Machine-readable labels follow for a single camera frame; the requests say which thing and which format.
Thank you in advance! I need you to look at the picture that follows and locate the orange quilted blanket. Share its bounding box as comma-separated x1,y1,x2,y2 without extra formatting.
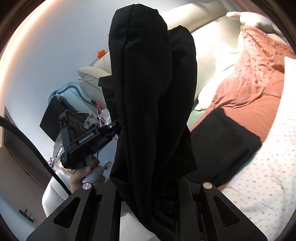
190,26,295,142

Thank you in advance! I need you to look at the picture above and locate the white floral duvet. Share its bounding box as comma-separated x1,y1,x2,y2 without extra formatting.
222,57,296,240

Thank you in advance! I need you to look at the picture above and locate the grey bedside drawer table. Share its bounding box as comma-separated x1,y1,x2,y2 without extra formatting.
40,82,119,170

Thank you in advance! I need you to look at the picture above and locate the black thick camera cable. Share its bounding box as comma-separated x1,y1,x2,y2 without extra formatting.
0,115,72,196

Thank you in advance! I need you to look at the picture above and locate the white pillow at headboard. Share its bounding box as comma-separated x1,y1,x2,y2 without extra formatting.
194,65,235,111

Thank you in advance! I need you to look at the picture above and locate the folded black garment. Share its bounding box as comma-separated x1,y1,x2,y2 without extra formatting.
185,108,261,187

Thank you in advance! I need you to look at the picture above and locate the cream plush pillow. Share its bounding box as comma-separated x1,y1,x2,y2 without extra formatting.
226,11,288,44

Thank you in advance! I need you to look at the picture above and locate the black button shirt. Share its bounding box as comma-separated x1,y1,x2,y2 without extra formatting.
97,3,200,241

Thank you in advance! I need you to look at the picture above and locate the cream padded headboard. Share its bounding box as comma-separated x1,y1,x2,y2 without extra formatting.
78,1,238,114

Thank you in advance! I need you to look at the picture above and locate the person's left hand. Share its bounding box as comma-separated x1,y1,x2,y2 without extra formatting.
70,157,106,193

